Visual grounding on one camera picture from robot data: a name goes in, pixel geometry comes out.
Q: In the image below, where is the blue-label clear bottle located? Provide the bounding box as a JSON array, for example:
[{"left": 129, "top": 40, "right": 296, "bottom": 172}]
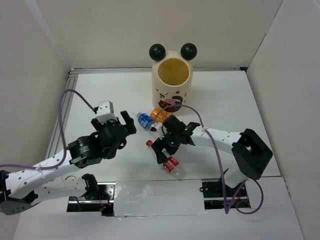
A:
[{"left": 136, "top": 112, "right": 155, "bottom": 132}]

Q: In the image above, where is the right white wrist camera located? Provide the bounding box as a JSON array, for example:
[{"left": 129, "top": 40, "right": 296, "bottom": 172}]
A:
[{"left": 150, "top": 121, "right": 166, "bottom": 134}]

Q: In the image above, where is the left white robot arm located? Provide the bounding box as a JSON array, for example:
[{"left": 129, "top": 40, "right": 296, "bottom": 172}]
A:
[{"left": 0, "top": 111, "right": 137, "bottom": 216}]

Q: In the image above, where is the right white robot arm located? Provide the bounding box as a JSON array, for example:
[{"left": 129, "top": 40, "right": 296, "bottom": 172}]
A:
[{"left": 151, "top": 115, "right": 273, "bottom": 196}]

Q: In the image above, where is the red-label red-cap bottle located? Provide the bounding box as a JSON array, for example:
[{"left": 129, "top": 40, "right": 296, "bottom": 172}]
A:
[{"left": 162, "top": 150, "right": 186, "bottom": 179}]

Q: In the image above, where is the orange plastic bottle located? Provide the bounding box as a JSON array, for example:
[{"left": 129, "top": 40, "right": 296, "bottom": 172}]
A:
[{"left": 149, "top": 108, "right": 169, "bottom": 123}]

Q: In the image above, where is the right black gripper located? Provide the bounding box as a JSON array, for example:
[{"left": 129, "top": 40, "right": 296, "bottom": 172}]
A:
[{"left": 151, "top": 129, "right": 181, "bottom": 164}]

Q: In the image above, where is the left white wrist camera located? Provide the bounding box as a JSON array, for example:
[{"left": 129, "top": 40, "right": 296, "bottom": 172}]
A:
[{"left": 94, "top": 101, "right": 117, "bottom": 125}]

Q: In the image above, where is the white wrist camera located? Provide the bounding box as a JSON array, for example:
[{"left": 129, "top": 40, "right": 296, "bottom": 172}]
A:
[
  {"left": 94, "top": 101, "right": 117, "bottom": 125},
  {"left": 150, "top": 121, "right": 166, "bottom": 134}
]

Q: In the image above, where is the aluminium frame rail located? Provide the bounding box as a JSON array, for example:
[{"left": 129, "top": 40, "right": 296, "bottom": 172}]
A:
[{"left": 36, "top": 67, "right": 222, "bottom": 171}]

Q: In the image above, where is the cream bear-ear bin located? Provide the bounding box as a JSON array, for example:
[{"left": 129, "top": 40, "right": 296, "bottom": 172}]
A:
[{"left": 148, "top": 43, "right": 198, "bottom": 115}]

